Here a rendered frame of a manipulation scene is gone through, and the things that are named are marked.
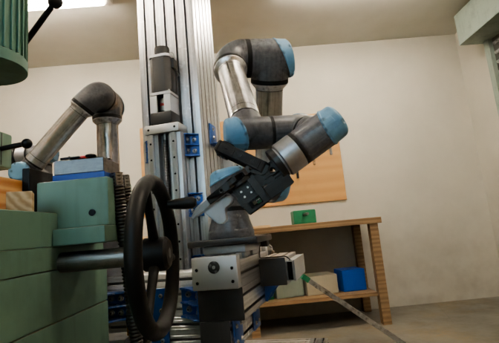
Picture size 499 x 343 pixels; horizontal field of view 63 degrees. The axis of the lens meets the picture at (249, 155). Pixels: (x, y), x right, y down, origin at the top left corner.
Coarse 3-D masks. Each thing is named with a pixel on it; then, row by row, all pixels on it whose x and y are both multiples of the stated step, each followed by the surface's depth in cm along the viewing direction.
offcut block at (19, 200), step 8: (8, 192) 67; (16, 192) 67; (24, 192) 68; (32, 192) 69; (8, 200) 67; (16, 200) 67; (24, 200) 68; (32, 200) 69; (8, 208) 67; (16, 208) 67; (24, 208) 67; (32, 208) 68
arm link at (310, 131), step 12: (324, 108) 84; (300, 120) 88; (312, 120) 83; (324, 120) 82; (336, 120) 82; (300, 132) 82; (312, 132) 81; (324, 132) 81; (336, 132) 82; (300, 144) 81; (312, 144) 81; (324, 144) 82; (312, 156) 82
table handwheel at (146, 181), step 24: (144, 192) 67; (168, 192) 83; (168, 216) 85; (144, 240) 74; (168, 240) 74; (72, 264) 73; (96, 264) 73; (120, 264) 73; (144, 264) 72; (168, 264) 72; (144, 288) 61; (168, 288) 82; (144, 312) 61; (168, 312) 77; (144, 336) 65
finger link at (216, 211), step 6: (228, 198) 81; (204, 204) 81; (216, 204) 81; (222, 204) 81; (228, 204) 81; (198, 210) 82; (204, 210) 81; (210, 210) 81; (216, 210) 81; (222, 210) 81; (192, 216) 83; (210, 216) 81; (216, 216) 81; (222, 216) 81; (216, 222) 81; (222, 222) 81
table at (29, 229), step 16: (0, 224) 59; (16, 224) 62; (32, 224) 67; (48, 224) 72; (0, 240) 58; (16, 240) 62; (32, 240) 66; (48, 240) 71; (64, 240) 72; (80, 240) 72; (96, 240) 72; (112, 240) 75
